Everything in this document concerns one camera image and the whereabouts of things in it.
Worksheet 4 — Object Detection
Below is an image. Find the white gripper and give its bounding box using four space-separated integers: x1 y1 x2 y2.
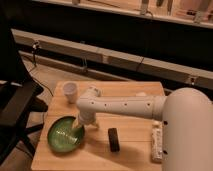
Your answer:
71 112 99 130

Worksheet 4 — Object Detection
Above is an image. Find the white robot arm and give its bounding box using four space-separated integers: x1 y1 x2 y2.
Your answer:
76 86 213 171

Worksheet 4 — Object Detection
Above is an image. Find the white paper cup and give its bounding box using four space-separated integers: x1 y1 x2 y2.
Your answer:
62 82 78 103

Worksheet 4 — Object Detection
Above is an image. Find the black remote control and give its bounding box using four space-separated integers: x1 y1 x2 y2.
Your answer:
108 128 120 152

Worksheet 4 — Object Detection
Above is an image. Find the black office chair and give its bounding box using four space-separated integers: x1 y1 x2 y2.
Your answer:
0 19 48 166

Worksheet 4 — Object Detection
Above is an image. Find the white sponge block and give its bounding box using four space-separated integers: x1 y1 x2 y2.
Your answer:
136 92 147 97

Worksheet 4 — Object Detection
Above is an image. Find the white tube bottle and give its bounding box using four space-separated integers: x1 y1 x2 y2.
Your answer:
151 121 162 163

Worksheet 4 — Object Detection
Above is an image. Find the black cable on floor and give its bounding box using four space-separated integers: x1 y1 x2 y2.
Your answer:
20 54 54 98

